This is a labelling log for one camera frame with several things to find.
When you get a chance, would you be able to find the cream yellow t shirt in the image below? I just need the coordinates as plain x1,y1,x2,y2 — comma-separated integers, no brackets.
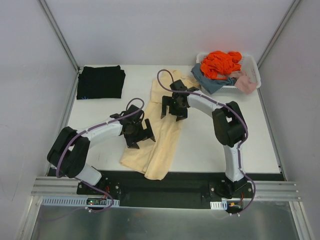
120,69,200,180

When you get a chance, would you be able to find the left white cable duct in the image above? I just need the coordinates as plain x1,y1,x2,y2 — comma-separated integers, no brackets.
41,196,120,208

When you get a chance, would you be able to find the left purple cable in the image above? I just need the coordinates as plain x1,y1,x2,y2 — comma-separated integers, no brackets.
55,97,146,213

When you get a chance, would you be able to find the purple cable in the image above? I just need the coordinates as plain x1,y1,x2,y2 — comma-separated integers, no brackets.
156,69,257,220
55,97,146,213

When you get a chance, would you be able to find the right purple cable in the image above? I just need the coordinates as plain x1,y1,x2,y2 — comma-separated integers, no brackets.
156,69,257,220

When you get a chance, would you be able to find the grey blue t shirt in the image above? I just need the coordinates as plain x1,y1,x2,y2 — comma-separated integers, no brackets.
191,63,236,95

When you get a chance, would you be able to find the right white cable duct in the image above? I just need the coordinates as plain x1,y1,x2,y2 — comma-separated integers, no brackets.
210,200,228,211

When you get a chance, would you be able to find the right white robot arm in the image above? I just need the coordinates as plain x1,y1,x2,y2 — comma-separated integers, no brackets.
161,80,248,199

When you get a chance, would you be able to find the orange t shirt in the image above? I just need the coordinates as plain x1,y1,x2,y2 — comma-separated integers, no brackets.
200,50,242,81

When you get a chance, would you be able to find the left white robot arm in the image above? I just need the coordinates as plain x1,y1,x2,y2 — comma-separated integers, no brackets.
47,104,156,195

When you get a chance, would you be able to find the white cable duct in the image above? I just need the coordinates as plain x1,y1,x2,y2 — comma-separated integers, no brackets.
210,200,228,211
41,196,120,208

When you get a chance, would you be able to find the folded black t shirt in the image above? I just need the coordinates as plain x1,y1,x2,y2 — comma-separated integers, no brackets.
76,65,126,100

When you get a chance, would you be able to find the pink t shirt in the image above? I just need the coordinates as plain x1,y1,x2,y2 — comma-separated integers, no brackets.
229,70,257,95

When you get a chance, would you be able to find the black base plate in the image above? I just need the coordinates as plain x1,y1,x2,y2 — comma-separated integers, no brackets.
47,168,255,208

